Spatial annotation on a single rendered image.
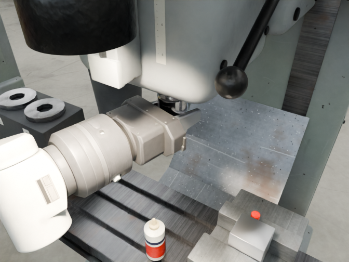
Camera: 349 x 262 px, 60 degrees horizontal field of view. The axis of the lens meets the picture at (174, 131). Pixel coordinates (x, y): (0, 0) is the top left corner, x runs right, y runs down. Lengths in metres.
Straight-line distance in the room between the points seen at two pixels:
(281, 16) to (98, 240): 0.55
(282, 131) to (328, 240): 1.24
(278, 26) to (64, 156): 0.33
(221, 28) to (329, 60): 0.48
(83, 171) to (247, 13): 0.25
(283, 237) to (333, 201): 1.62
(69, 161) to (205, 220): 0.43
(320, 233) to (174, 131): 1.66
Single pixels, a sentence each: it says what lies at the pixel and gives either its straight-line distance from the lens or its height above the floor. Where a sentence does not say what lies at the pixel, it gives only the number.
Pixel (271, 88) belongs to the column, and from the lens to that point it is 0.81.
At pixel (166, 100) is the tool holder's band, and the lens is 0.43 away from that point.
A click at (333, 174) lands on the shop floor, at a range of 2.39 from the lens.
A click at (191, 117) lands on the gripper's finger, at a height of 1.24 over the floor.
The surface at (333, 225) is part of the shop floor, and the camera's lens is 2.07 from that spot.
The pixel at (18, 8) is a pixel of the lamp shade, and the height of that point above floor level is 1.44.
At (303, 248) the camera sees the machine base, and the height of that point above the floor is 0.20.
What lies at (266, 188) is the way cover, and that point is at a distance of 0.83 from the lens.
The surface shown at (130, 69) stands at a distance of 0.32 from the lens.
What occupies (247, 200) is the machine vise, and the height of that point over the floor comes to 0.99.
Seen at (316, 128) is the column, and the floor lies 1.05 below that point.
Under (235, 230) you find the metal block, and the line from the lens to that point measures 0.54.
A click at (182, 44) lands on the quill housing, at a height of 1.38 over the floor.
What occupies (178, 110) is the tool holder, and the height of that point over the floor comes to 1.25.
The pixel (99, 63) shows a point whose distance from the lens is 0.32.
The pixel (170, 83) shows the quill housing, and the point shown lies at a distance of 0.32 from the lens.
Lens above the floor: 1.49
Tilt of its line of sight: 36 degrees down
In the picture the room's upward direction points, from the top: straight up
